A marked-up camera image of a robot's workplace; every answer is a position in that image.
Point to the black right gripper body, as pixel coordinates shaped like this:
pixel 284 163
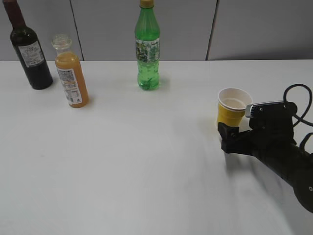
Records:
pixel 274 128

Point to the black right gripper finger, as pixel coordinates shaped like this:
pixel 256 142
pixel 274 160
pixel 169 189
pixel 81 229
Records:
pixel 237 142

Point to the yellow paper cup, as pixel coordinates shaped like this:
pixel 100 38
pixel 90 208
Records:
pixel 232 103

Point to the orange juice glass bottle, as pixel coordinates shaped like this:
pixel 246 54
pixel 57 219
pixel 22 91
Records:
pixel 70 72

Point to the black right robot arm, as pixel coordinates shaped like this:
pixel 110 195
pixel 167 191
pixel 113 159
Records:
pixel 295 166

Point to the green plastic soda bottle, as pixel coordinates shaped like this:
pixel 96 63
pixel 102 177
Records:
pixel 147 47

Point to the dark red wine bottle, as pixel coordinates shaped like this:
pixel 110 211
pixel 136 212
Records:
pixel 28 48

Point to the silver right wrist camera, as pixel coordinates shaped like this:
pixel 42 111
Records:
pixel 256 110

